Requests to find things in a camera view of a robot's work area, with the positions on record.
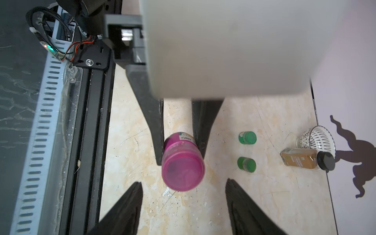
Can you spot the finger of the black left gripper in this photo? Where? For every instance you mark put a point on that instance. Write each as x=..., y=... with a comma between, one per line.
x=151, y=107

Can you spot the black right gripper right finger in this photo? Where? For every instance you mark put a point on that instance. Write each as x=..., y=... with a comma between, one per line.
x=246, y=217

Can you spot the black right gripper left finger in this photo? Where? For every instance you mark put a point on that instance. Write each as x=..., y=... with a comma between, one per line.
x=124, y=216

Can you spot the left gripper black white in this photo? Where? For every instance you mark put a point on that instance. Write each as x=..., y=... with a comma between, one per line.
x=218, y=49

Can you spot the green paint jar with label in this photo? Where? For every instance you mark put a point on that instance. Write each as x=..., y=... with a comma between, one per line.
x=247, y=138

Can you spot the magenta paint jar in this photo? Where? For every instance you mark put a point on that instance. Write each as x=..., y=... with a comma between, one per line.
x=183, y=166

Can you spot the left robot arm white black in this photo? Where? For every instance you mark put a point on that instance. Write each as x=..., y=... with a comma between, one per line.
x=85, y=14

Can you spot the spice jar with black cap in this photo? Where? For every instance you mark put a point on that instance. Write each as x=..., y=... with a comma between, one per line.
x=310, y=159

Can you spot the black white patterned bowl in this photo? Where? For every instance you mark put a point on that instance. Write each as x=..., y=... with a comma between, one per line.
x=318, y=138

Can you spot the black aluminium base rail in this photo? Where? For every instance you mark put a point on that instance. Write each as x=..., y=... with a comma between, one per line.
x=82, y=199

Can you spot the white slotted cable duct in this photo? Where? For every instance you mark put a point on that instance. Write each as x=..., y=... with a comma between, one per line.
x=41, y=192

